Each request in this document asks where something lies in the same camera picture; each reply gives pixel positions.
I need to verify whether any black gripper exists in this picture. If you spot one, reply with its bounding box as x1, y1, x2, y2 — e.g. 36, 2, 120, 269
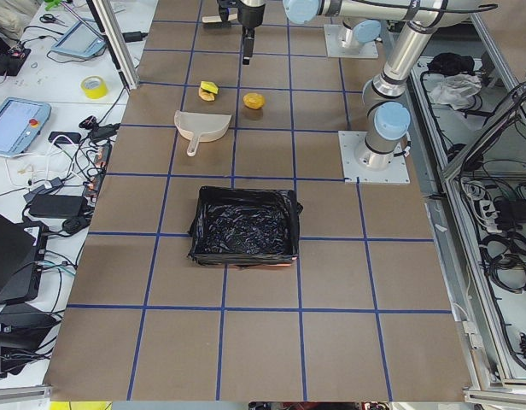
238, 0, 266, 65
217, 0, 238, 24

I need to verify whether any beige hand brush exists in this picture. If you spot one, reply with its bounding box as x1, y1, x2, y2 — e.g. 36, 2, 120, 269
202, 13, 237, 27

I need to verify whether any yellow green sponge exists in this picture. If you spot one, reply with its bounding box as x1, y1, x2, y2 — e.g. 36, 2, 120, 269
200, 80, 219, 95

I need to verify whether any yellow potato toy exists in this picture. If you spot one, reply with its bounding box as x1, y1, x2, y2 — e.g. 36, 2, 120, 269
243, 92, 266, 110

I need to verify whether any beige plastic dustpan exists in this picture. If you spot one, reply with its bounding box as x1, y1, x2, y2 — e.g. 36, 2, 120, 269
174, 110, 231, 156

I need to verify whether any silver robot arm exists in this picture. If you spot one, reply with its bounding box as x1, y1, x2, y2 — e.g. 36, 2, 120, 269
217, 0, 382, 48
283, 1, 498, 170

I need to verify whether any black lined trash bin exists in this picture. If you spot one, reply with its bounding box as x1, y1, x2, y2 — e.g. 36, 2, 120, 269
189, 186, 302, 267

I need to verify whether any blue teach pendant far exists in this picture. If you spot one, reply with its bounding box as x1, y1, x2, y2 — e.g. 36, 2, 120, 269
50, 20, 106, 59

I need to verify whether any blue teach pendant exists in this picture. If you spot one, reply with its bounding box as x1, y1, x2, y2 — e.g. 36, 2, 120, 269
0, 97, 51, 157
50, 20, 106, 59

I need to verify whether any yellow tape roll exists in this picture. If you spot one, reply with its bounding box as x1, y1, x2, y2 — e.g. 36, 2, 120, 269
80, 76, 108, 99

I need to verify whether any black cloth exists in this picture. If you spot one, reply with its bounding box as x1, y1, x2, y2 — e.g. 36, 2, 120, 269
427, 52, 475, 76

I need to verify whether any white crumpled cloth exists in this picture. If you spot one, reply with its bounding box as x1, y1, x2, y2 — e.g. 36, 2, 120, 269
430, 74, 482, 110

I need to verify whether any blue teach pendant near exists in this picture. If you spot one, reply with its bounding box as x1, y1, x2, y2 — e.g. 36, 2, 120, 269
0, 97, 51, 157

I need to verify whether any black power adapter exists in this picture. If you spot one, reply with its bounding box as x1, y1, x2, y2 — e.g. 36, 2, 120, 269
29, 195, 88, 219

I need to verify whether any black laptop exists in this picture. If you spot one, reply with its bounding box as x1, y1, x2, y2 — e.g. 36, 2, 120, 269
0, 214, 48, 305

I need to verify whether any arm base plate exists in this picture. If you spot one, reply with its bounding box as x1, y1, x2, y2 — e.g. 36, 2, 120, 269
324, 24, 378, 59
338, 131, 410, 185

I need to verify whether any aluminium frame post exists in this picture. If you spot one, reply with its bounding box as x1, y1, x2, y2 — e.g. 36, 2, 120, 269
86, 0, 139, 91

